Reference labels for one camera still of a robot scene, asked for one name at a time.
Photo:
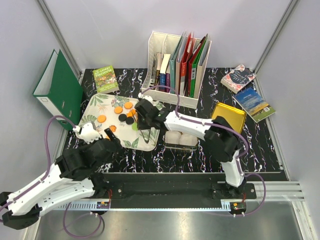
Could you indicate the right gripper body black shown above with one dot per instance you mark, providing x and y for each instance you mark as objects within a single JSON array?
[{"x": 144, "y": 123}]

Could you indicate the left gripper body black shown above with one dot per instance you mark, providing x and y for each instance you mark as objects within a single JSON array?
[{"x": 109, "y": 134}]

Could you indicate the green sandwich cookie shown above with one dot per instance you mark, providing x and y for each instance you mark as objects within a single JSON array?
[{"x": 134, "y": 126}]

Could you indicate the black sandwich cookie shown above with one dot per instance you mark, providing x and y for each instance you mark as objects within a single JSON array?
[
  {"x": 129, "y": 120},
  {"x": 122, "y": 117}
]

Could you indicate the metal serving tongs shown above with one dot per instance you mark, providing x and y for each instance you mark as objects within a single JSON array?
[{"x": 145, "y": 130}]

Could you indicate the gold cookie tin base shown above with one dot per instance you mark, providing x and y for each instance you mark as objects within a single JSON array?
[{"x": 180, "y": 147}]

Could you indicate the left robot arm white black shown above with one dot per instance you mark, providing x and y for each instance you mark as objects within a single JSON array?
[{"x": 73, "y": 176}]

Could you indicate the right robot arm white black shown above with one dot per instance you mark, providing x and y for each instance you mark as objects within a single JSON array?
[{"x": 223, "y": 141}]

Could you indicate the orange fish shaped cookie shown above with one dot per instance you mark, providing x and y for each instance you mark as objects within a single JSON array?
[{"x": 131, "y": 113}]

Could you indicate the orange cookie tray front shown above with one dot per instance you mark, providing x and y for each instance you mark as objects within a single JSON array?
[{"x": 113, "y": 128}]

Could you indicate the orange cookie tray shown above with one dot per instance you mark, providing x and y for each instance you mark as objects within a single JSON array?
[
  {"x": 113, "y": 128},
  {"x": 101, "y": 118}
]

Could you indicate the orange round sandwich cookie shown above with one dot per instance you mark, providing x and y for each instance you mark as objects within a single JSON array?
[{"x": 128, "y": 105}]

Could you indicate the orange cookie near tray left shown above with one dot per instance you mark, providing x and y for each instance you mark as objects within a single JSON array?
[{"x": 101, "y": 118}]

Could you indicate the white paper cup back left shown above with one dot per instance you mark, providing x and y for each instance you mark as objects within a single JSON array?
[{"x": 172, "y": 137}]

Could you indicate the white paper cup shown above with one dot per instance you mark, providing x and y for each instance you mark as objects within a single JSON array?
[
  {"x": 188, "y": 140},
  {"x": 172, "y": 137}
]

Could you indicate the floral patterned serving tray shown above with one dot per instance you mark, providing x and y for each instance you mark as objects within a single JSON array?
[{"x": 104, "y": 104}]

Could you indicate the white paper cup back right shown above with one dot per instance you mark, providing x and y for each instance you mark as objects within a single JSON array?
[{"x": 188, "y": 140}]

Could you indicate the green treehouse paperback book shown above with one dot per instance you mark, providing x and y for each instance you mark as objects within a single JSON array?
[{"x": 105, "y": 80}]

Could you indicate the white desk file organizer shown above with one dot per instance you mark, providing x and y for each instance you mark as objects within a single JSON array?
[{"x": 176, "y": 67}]

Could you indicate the green lever arch binder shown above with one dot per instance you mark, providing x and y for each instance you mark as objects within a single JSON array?
[{"x": 59, "y": 91}]

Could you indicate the gold tin lid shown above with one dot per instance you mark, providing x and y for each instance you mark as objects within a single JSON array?
[{"x": 234, "y": 116}]

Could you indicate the floral cover paperback book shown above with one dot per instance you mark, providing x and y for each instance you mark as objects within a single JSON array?
[{"x": 238, "y": 78}]

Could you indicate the blue landscape cover book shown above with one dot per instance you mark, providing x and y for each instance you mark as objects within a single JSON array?
[{"x": 253, "y": 104}]

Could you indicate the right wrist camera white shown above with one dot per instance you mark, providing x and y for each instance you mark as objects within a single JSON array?
[{"x": 156, "y": 104}]

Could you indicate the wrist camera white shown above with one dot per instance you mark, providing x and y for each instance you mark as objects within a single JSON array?
[
  {"x": 156, "y": 104},
  {"x": 87, "y": 132}
]

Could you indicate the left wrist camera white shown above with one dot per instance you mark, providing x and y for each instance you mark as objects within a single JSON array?
[{"x": 87, "y": 132}]

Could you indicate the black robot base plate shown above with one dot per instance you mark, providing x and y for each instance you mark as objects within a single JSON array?
[{"x": 170, "y": 191}]

